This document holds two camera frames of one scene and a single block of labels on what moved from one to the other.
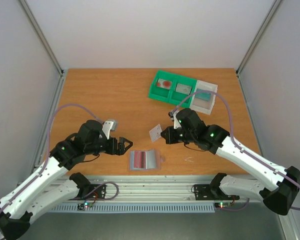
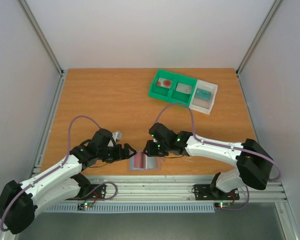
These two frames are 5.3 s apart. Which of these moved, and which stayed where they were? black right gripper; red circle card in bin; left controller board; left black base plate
Moved: black right gripper
Stayed: left controller board; left black base plate; red circle card in bin
